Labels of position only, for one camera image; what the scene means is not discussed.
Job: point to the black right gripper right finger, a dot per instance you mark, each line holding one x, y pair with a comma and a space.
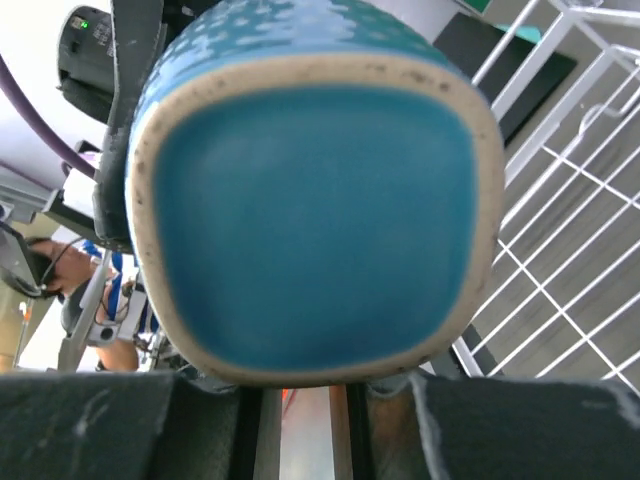
421, 426

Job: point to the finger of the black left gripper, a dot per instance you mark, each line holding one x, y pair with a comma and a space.
138, 37

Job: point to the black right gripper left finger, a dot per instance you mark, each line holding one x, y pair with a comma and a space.
136, 426

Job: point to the light blue mug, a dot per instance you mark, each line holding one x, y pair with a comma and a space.
314, 193

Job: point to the black book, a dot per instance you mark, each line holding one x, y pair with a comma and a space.
466, 42

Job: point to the white wire dish rack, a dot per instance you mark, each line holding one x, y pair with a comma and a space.
563, 299

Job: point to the green ring binder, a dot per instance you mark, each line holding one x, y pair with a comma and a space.
479, 7

